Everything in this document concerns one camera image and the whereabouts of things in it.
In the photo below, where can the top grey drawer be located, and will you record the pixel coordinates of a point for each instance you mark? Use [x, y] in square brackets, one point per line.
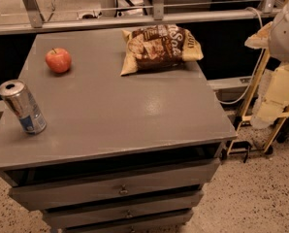
[72, 192]

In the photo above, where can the brown chip bag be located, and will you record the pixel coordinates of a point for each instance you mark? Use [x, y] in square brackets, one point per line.
[157, 47]

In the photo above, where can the grey wall duct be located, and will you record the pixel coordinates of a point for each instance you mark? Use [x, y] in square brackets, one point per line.
[230, 89]

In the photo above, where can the grey drawer cabinet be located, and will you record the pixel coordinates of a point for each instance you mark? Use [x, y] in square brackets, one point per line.
[99, 122]

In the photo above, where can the middle grey drawer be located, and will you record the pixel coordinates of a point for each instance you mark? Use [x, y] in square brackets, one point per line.
[124, 210]

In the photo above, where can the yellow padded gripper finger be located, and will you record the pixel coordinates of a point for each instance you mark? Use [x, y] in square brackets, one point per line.
[259, 40]
[273, 97]

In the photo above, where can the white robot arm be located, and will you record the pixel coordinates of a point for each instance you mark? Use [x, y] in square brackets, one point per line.
[279, 37]

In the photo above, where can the metal guard railing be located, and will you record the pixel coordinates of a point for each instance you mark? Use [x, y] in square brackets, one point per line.
[36, 16]

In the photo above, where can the grey drawer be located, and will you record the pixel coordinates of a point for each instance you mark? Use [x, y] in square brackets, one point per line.
[135, 225]
[72, 192]
[124, 210]

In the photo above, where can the silver blue drink can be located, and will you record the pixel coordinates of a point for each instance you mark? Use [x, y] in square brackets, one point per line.
[19, 99]

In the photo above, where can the bottom grey drawer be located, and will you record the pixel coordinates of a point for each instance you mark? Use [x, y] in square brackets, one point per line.
[135, 225]

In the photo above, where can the red apple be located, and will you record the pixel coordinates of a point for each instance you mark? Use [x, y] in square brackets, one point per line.
[58, 60]

